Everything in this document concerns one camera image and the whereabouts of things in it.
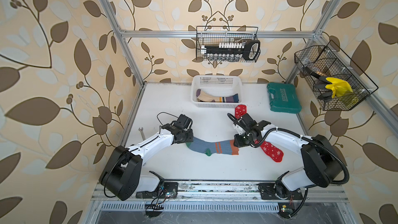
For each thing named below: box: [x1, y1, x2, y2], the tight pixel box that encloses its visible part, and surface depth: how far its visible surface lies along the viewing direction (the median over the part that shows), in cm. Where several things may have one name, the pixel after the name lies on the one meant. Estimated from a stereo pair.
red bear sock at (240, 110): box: [234, 104, 248, 120], surface depth 107 cm
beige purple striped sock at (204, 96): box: [195, 88, 239, 103], surface depth 108 cm
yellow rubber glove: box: [325, 77, 353, 98], surface depth 68 cm
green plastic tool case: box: [266, 82, 303, 114], surface depth 107 cm
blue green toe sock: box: [230, 139, 239, 156], surface depth 88 cm
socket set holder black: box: [200, 39, 261, 62], surface depth 86 cm
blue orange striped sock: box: [186, 136, 239, 157], surface depth 89 cm
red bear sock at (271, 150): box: [253, 138, 284, 163], surface depth 87 cm
